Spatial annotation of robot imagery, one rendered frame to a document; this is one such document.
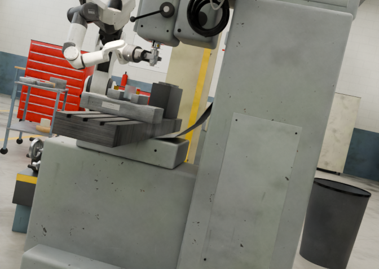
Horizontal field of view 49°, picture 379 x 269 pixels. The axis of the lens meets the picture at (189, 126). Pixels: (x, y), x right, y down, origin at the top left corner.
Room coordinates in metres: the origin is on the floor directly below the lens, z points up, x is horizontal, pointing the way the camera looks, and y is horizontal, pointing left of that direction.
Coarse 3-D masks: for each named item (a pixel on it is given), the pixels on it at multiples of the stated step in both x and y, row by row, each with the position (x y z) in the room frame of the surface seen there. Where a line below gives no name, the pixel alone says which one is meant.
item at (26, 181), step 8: (16, 176) 2.46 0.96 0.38; (24, 176) 2.47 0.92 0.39; (32, 176) 2.47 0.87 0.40; (16, 184) 2.46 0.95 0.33; (24, 184) 2.47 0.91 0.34; (32, 184) 2.47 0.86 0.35; (16, 192) 2.47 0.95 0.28; (24, 192) 2.47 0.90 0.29; (32, 192) 2.47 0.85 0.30; (16, 200) 2.47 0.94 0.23; (24, 200) 2.47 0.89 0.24; (32, 200) 2.47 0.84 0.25; (16, 208) 2.56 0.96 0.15; (24, 208) 2.56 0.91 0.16; (16, 216) 2.56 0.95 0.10; (24, 216) 2.56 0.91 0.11; (16, 224) 2.56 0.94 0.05; (24, 224) 2.56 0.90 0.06; (24, 232) 2.56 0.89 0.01
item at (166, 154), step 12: (84, 144) 1.97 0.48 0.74; (96, 144) 1.96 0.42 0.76; (132, 144) 1.94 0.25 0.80; (144, 144) 1.93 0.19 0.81; (156, 144) 1.92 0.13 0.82; (168, 144) 1.91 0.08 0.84; (180, 144) 1.98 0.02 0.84; (120, 156) 1.95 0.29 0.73; (132, 156) 1.94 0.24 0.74; (144, 156) 1.93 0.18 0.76; (156, 156) 1.92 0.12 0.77; (168, 156) 1.91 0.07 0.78; (180, 156) 2.04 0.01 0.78; (168, 168) 1.91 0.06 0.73
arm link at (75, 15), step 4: (72, 8) 2.35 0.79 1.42; (76, 8) 2.32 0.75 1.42; (80, 8) 2.30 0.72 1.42; (72, 12) 2.33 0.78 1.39; (76, 12) 2.31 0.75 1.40; (80, 12) 2.29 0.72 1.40; (72, 16) 2.34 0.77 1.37; (76, 16) 2.29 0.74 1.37; (80, 16) 2.29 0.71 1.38; (72, 20) 2.30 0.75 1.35; (76, 20) 2.28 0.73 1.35; (80, 20) 2.28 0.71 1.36; (84, 20) 2.30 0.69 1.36; (80, 24) 2.28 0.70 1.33; (84, 24) 2.29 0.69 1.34
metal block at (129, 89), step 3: (126, 87) 1.85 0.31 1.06; (129, 87) 1.85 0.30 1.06; (132, 87) 1.85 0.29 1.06; (135, 87) 1.85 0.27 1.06; (138, 87) 1.87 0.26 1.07; (126, 90) 1.85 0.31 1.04; (129, 90) 1.85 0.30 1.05; (132, 90) 1.85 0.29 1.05; (135, 90) 1.85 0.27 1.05; (126, 93) 1.85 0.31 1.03; (129, 93) 1.85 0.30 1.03; (132, 93) 1.85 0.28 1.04; (135, 93) 1.85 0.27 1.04; (126, 96) 1.85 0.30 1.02; (129, 96) 1.85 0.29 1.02
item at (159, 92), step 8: (152, 88) 2.41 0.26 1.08; (160, 88) 2.39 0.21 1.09; (168, 88) 2.38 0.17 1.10; (176, 88) 2.46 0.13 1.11; (152, 96) 2.40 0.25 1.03; (160, 96) 2.39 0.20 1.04; (168, 96) 2.38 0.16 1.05; (176, 96) 2.49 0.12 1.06; (152, 104) 2.40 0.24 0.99; (160, 104) 2.39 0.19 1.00; (168, 104) 2.38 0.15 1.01; (176, 104) 2.52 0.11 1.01; (168, 112) 2.41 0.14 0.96; (176, 112) 2.55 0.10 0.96
